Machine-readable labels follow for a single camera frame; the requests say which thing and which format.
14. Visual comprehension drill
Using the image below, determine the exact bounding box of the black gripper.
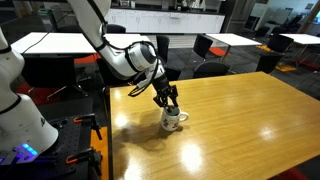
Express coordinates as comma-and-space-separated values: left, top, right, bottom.
150, 73, 180, 113

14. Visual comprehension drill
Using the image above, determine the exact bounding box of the large white table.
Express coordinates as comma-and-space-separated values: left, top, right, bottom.
9, 31, 153, 57

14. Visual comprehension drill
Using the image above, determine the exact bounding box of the thin black cable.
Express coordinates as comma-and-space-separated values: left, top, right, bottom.
19, 9, 76, 56

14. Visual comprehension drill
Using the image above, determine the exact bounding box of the white counter cabinet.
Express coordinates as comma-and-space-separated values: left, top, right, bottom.
105, 8, 226, 34

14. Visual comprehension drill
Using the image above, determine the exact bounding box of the black clamp with orange handle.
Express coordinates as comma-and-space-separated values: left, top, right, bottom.
65, 147, 103, 177
73, 113, 103, 141

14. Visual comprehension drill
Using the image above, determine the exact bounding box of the white board panel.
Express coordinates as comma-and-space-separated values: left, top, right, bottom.
249, 2, 268, 18

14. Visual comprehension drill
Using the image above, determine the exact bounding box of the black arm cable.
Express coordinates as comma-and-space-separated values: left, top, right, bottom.
87, 0, 161, 98

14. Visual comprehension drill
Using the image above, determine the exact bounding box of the small white table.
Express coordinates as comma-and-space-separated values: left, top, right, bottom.
204, 32, 263, 63
279, 33, 320, 66

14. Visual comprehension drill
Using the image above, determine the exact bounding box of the grey bin with green lid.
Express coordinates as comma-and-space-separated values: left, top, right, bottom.
37, 8, 56, 33

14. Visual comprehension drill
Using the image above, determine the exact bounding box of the white printed mug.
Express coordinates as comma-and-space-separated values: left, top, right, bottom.
160, 105, 190, 132

